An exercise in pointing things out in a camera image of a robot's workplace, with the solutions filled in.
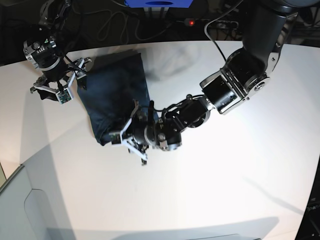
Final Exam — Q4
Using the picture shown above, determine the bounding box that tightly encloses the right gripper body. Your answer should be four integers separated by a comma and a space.
30, 57, 92, 93

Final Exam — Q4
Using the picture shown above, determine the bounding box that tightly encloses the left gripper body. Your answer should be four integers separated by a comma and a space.
119, 100, 156, 166

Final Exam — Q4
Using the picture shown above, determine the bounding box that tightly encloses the dark blue T-shirt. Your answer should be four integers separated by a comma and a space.
77, 50, 150, 146

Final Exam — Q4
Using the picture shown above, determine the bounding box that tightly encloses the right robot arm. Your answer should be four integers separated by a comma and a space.
23, 0, 92, 105

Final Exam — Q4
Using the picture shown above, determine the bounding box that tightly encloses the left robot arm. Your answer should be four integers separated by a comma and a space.
112, 0, 303, 165

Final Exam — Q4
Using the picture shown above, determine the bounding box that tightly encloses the blue box on stand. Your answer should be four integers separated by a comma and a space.
124, 0, 193, 8

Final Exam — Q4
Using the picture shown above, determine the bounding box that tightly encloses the metal stand under box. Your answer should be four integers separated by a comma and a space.
143, 7, 169, 19

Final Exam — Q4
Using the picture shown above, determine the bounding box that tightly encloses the white power strip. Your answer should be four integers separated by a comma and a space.
183, 18, 239, 30

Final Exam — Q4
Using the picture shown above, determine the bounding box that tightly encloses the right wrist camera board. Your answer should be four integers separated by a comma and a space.
55, 88, 73, 105

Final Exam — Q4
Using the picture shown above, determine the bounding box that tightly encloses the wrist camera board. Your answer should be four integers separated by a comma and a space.
108, 130, 122, 146
55, 88, 73, 105

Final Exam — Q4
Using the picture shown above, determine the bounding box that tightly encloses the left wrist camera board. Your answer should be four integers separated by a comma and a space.
108, 130, 122, 146

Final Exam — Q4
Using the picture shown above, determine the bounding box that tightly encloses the grey looped cable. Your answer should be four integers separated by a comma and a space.
96, 9, 173, 42

